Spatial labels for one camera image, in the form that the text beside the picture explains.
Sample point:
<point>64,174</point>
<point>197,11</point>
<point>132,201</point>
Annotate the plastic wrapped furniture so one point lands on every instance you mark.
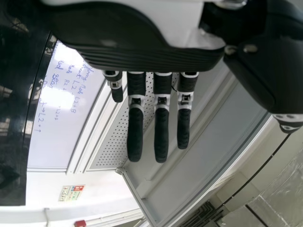
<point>272,189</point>

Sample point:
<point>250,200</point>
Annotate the safety notice wall sign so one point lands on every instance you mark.
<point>71,193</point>

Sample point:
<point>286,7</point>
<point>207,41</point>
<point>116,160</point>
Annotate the whiteboard with blue writing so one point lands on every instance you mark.
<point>59,132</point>

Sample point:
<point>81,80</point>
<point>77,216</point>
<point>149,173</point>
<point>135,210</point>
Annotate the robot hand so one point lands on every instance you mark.
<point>142,35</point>

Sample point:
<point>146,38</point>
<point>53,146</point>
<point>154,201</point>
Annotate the red fire alarm box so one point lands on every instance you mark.
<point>80,223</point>

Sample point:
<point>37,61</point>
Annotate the white perforated metal panel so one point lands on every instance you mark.
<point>113,142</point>

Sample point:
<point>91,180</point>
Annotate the white aluminium frame structure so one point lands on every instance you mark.
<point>203,156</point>

